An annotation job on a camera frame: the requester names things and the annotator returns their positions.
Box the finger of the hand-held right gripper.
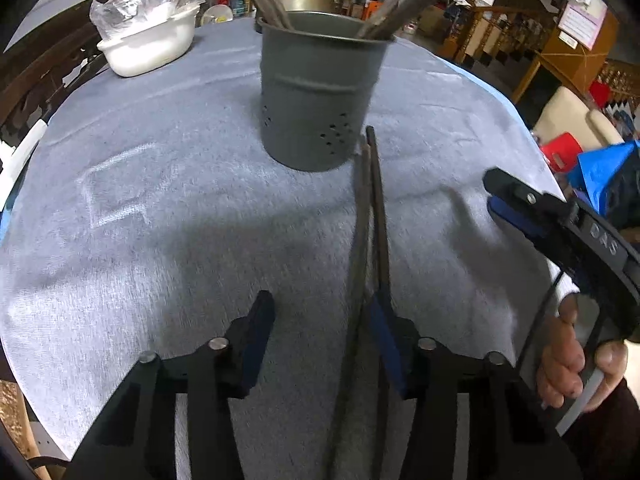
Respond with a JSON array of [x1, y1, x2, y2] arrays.
[[487, 196, 551, 241], [482, 167, 571, 221]]

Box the clear plastic bag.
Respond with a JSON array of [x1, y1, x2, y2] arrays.
[[89, 0, 190, 41]]

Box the bunch of dark chopsticks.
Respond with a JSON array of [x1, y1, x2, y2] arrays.
[[355, 0, 501, 41]]

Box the red plastic stool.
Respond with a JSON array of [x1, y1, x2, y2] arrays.
[[540, 132, 586, 173]]

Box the grey metal utensil holder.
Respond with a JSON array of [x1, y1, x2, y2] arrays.
[[256, 10, 396, 173]]

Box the wooden stair railing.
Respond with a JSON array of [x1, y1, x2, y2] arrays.
[[440, 5, 556, 86]]

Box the dark wooden chopstick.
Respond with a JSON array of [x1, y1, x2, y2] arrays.
[[322, 141, 373, 480], [365, 126, 396, 480]]

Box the grey-blue tablecloth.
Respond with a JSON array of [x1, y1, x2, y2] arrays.
[[0, 15, 571, 480]]

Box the person's right forearm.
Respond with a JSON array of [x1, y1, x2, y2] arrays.
[[560, 375, 640, 480]]

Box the white bowl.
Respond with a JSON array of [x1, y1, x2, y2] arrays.
[[96, 2, 197, 78]]

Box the light blue under cloth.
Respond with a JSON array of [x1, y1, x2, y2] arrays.
[[435, 55, 531, 128]]

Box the person's right hand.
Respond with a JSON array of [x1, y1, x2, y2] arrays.
[[536, 294, 629, 413]]

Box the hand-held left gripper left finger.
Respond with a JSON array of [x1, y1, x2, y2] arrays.
[[62, 290, 276, 480]]

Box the wall poster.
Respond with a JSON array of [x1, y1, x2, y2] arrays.
[[557, 0, 608, 51]]

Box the beige chair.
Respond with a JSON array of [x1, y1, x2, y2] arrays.
[[532, 85, 626, 151]]

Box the dark carved wooden bench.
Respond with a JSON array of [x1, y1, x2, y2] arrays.
[[0, 25, 111, 133]]

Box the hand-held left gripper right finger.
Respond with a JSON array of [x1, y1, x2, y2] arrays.
[[370, 294, 586, 480]]

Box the blue plastic bag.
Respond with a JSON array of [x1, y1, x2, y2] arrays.
[[577, 140, 640, 231]]

